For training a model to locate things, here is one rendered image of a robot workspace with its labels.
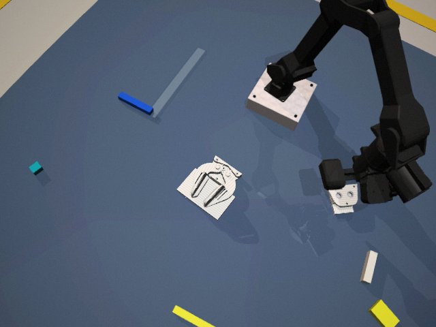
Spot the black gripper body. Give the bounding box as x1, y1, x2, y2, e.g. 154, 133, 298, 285
318, 146, 391, 190

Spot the blue rectangular block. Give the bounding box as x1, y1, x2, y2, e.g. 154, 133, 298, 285
117, 92, 154, 116

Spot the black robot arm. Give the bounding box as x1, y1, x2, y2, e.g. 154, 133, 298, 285
264, 0, 432, 204

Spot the small teal block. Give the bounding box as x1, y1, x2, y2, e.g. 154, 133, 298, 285
29, 162, 44, 175

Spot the white rectangular bar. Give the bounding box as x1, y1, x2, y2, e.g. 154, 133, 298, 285
360, 251, 377, 285

